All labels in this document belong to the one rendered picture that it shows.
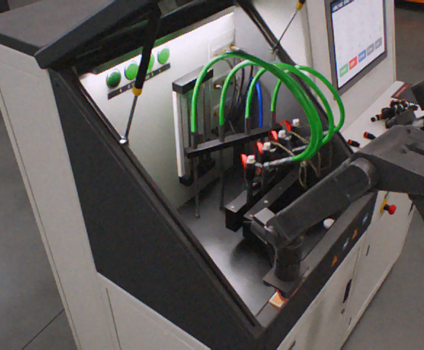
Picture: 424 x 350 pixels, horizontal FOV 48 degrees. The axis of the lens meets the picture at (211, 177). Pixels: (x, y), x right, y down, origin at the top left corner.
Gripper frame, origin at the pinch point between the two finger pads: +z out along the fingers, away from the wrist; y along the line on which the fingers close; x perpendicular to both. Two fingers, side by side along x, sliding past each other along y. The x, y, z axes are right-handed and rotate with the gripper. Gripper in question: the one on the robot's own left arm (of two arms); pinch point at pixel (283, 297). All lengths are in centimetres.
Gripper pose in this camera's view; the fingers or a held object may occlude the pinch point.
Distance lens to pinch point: 118.8
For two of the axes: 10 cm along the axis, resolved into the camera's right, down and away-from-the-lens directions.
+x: 7.9, 3.5, -5.0
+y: -6.1, 4.9, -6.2
